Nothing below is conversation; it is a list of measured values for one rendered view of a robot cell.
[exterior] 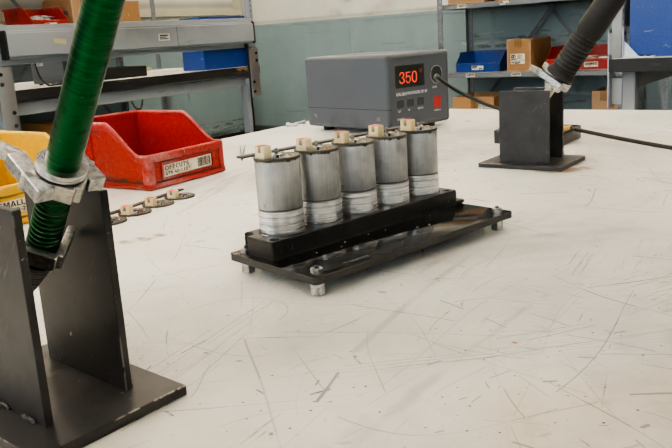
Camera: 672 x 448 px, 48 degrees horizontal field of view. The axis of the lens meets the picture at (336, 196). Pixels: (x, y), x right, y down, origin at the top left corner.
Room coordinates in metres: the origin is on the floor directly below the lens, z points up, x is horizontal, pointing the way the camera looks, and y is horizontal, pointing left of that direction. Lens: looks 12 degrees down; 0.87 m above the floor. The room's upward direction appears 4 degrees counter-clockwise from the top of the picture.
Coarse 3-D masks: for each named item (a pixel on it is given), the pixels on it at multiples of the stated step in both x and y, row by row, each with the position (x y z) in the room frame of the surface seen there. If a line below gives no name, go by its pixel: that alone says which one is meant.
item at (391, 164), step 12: (384, 132) 0.45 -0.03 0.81; (384, 144) 0.44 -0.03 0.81; (396, 144) 0.44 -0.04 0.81; (384, 156) 0.44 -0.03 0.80; (396, 156) 0.44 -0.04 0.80; (384, 168) 0.44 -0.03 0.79; (396, 168) 0.44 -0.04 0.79; (384, 180) 0.44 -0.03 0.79; (396, 180) 0.44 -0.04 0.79; (408, 180) 0.45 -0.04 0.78; (384, 192) 0.44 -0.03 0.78; (396, 192) 0.44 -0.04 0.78; (408, 192) 0.45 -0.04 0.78; (384, 204) 0.44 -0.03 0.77; (396, 204) 0.44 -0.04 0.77
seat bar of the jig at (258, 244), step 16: (448, 192) 0.47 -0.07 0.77; (384, 208) 0.43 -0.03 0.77; (400, 208) 0.44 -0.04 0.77; (416, 208) 0.44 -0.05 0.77; (432, 208) 0.45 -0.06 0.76; (336, 224) 0.40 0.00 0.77; (352, 224) 0.41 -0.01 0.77; (368, 224) 0.42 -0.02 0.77; (384, 224) 0.43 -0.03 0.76; (256, 240) 0.38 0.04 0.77; (272, 240) 0.38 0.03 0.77; (288, 240) 0.38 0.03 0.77; (304, 240) 0.39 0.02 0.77; (320, 240) 0.39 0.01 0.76; (336, 240) 0.40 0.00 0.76; (256, 256) 0.38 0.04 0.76; (272, 256) 0.37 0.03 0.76; (288, 256) 0.38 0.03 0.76
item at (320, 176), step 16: (304, 160) 0.40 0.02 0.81; (320, 160) 0.40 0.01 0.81; (336, 160) 0.41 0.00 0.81; (304, 176) 0.40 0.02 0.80; (320, 176) 0.40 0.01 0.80; (336, 176) 0.41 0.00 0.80; (304, 192) 0.40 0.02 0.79; (320, 192) 0.40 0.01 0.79; (336, 192) 0.41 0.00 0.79; (304, 208) 0.41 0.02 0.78; (320, 208) 0.40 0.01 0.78; (336, 208) 0.41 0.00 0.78; (320, 224) 0.40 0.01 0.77
